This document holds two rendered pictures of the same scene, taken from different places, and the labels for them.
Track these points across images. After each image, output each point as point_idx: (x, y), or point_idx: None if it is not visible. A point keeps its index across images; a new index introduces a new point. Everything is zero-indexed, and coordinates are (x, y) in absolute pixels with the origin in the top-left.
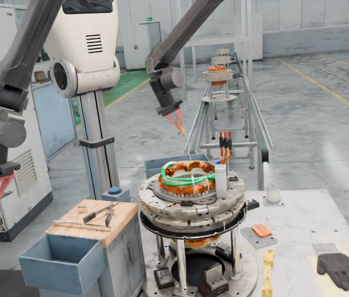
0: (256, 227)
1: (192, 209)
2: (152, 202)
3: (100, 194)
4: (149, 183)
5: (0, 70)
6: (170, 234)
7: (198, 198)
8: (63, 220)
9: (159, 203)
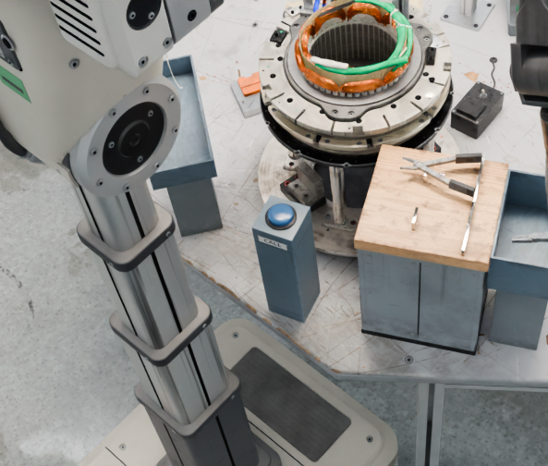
0: (243, 88)
1: (445, 50)
2: (417, 104)
3: (193, 300)
4: (342, 116)
5: None
6: (445, 111)
7: (418, 41)
8: (444, 247)
9: (422, 92)
